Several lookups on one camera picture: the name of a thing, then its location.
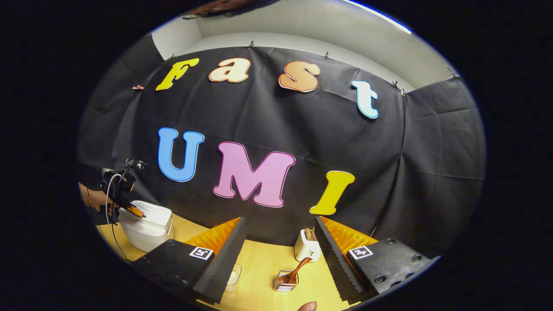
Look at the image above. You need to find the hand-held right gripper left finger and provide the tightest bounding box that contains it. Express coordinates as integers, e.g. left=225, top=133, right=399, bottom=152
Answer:
left=130, top=217, right=248, bottom=305

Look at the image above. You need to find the white toaster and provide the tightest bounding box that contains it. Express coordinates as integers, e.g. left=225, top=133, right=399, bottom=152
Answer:
left=294, top=229, right=322, bottom=263

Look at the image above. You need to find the person's dark hair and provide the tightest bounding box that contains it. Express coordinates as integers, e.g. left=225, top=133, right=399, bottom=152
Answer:
left=181, top=0, right=281, bottom=20

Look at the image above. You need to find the black backdrop cloth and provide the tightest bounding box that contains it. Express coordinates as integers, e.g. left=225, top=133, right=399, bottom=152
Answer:
left=77, top=32, right=486, bottom=260

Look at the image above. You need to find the white rice cooker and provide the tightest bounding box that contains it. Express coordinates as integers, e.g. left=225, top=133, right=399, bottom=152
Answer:
left=119, top=200, right=175, bottom=253

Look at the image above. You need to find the brown wooden spoon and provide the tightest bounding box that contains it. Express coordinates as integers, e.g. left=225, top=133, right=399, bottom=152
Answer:
left=279, top=257, right=312, bottom=286

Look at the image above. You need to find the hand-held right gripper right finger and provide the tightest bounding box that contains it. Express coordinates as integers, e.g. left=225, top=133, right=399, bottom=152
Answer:
left=315, top=216, right=441, bottom=303

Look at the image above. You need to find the white cable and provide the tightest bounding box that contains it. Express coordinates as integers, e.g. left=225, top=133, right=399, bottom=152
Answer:
left=105, top=173, right=130, bottom=262

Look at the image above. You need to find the clear plastic box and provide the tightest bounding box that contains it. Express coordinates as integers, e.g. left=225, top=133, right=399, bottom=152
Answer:
left=225, top=263, right=242, bottom=293

